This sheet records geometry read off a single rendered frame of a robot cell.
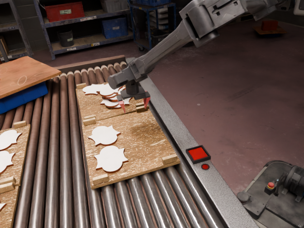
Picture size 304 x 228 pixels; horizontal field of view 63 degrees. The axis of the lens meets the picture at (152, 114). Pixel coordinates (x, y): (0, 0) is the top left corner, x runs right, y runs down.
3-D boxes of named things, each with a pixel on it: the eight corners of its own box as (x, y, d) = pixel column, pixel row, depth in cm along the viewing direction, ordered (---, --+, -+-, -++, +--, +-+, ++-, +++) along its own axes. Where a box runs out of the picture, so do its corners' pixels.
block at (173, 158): (175, 158, 97) (175, 153, 96) (177, 161, 96) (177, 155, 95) (161, 162, 96) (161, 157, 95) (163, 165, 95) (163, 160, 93)
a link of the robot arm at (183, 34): (224, 32, 65) (206, -6, 64) (211, 38, 62) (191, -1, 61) (147, 80, 102) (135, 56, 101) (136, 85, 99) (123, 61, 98)
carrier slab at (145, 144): (149, 111, 130) (149, 108, 129) (180, 163, 97) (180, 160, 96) (82, 127, 122) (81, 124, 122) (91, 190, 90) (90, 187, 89)
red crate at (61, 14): (81, 13, 501) (78, -2, 486) (85, 17, 466) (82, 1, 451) (47, 18, 482) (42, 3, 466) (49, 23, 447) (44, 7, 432)
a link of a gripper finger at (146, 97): (152, 111, 112) (150, 92, 107) (136, 114, 111) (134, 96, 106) (147, 103, 118) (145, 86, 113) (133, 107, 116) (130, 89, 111)
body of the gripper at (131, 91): (146, 96, 108) (144, 80, 103) (123, 101, 105) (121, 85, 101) (142, 89, 113) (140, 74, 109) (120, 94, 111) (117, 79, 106)
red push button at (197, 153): (201, 149, 104) (201, 146, 103) (208, 158, 99) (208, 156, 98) (187, 153, 102) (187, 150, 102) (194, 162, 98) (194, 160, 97)
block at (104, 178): (109, 177, 92) (107, 172, 90) (110, 181, 90) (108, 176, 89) (92, 182, 91) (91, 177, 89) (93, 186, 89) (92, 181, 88)
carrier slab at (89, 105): (129, 78, 164) (128, 76, 163) (149, 109, 132) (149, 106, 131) (75, 91, 156) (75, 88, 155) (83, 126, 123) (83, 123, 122)
